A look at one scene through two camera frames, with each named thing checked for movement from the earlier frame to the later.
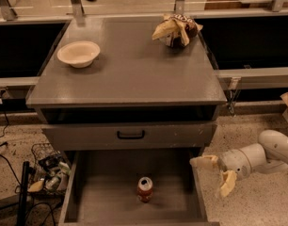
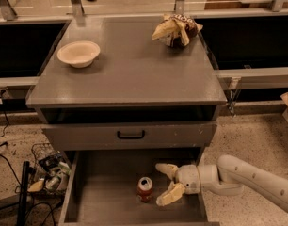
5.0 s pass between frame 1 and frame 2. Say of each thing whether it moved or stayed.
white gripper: moved
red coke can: stayed
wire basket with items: stayed
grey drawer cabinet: stayed
